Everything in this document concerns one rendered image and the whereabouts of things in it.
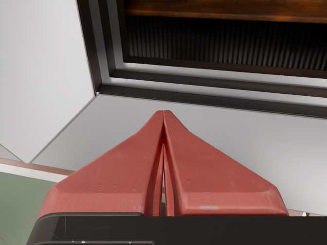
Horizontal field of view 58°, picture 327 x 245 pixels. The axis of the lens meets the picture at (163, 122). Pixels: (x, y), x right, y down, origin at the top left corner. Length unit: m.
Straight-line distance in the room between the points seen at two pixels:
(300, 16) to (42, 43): 0.23
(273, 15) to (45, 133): 0.24
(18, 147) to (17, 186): 1.87
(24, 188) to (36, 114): 1.89
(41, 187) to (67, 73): 1.84
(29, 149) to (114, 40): 0.14
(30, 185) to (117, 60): 1.89
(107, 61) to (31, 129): 0.10
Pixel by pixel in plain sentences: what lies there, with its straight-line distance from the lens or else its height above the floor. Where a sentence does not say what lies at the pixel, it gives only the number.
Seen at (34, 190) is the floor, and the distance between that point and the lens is 2.11.
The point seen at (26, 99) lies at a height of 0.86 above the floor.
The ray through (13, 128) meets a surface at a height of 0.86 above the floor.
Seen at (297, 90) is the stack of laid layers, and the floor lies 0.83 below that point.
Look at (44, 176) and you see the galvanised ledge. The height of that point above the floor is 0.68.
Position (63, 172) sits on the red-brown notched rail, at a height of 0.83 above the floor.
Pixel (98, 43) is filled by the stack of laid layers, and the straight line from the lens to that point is 0.22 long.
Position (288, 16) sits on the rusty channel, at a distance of 0.32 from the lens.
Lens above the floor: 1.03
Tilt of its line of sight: 52 degrees down
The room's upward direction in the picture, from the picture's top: 156 degrees counter-clockwise
